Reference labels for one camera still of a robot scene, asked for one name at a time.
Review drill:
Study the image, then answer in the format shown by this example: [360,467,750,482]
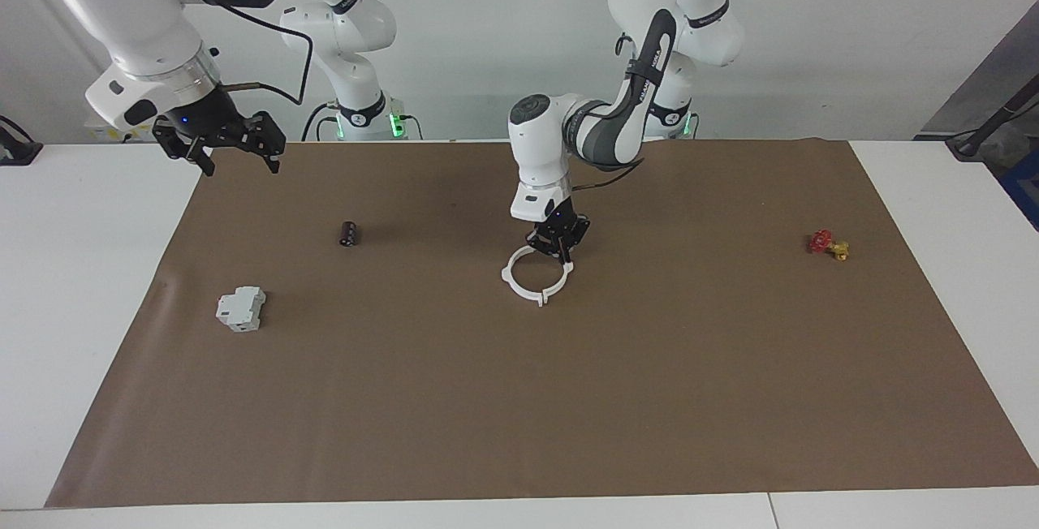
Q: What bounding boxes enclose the blue crate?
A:
[998,152,1039,230]

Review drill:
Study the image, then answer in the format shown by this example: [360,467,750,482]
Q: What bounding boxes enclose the white power strip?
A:
[84,119,155,143]

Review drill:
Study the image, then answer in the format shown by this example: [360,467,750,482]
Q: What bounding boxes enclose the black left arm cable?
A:
[567,34,676,191]

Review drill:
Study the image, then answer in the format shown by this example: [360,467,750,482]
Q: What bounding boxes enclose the white half pipe clamp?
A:
[536,257,576,305]
[501,245,544,308]

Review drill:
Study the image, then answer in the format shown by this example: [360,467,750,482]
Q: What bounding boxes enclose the black stand pole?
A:
[946,71,1039,161]

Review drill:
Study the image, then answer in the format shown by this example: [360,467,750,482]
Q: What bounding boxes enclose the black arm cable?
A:
[567,34,676,191]
[162,0,314,108]

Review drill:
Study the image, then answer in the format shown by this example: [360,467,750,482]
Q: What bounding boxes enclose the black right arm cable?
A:
[162,0,314,108]

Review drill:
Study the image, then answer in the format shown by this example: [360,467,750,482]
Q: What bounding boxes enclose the white circuit breaker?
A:
[215,286,267,333]

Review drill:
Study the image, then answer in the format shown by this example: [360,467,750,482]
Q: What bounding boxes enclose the red handwheel brass valve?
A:
[808,230,851,261]

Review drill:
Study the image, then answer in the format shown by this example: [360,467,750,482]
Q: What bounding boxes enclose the black clamp mount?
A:
[0,115,43,166]

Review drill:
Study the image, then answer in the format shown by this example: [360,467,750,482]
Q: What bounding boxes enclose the black base cable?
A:
[301,101,335,142]

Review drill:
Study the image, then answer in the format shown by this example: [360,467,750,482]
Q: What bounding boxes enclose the brown table mat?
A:
[45,140,1039,508]

